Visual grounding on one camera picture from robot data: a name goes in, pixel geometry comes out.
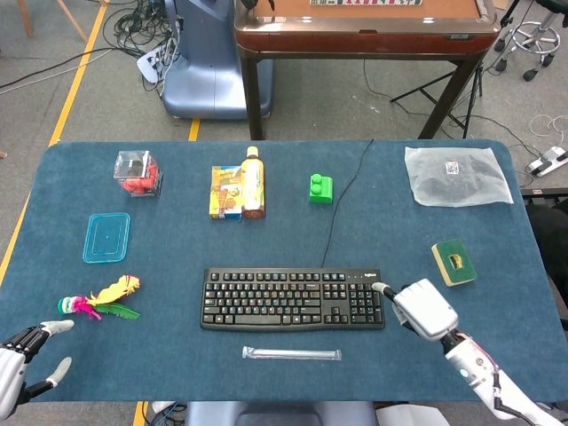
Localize office chair base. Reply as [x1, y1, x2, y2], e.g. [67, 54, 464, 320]
[485, 0, 558, 83]

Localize teal plastic container lid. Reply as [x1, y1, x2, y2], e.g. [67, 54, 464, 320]
[82, 211, 132, 264]

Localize white chair wooden legs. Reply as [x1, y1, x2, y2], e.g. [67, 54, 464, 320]
[17, 0, 90, 43]

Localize green toy block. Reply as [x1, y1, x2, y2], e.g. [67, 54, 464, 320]
[308, 173, 336, 205]

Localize grey-blue robot torso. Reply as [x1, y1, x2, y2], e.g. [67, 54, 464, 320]
[150, 400, 449, 426]

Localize black side table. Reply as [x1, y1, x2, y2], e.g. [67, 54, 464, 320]
[521, 188, 568, 330]

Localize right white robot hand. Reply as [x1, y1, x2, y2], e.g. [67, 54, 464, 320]
[370, 278, 460, 343]

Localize black Logitech keyboard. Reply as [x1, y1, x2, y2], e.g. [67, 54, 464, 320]
[199, 267, 386, 333]

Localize white translucent plastic bag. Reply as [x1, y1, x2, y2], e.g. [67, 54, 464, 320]
[403, 146, 515, 209]

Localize colourful feather shuttlecock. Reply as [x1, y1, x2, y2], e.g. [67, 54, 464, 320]
[57, 273, 142, 321]

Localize blue carpet table cover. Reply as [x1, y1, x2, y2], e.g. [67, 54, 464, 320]
[0, 139, 556, 404]

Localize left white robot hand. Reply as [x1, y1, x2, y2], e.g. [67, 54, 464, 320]
[0, 319, 75, 418]

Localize black floor cable tangle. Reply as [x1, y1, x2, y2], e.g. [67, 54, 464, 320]
[104, 0, 181, 92]

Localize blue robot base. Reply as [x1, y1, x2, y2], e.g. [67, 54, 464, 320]
[162, 0, 274, 120]

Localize clear wrapped straw packet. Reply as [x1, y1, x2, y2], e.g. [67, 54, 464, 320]
[241, 345, 343, 362]

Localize clear box with red parts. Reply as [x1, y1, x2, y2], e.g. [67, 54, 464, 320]
[113, 149, 164, 200]

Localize orange juice bottle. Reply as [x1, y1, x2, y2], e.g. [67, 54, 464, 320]
[241, 146, 267, 221]

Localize black keyboard cable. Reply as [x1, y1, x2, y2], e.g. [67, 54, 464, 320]
[321, 138, 375, 270]

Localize brown mahjong table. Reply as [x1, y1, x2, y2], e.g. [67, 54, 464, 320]
[233, 0, 498, 141]

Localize white power strip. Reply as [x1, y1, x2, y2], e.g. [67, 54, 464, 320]
[136, 43, 175, 84]
[526, 146, 568, 178]

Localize yellow cardboard snack box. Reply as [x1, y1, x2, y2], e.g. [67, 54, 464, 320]
[209, 165, 244, 222]

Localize green yellow sponge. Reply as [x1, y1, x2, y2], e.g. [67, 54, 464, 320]
[430, 238, 479, 288]

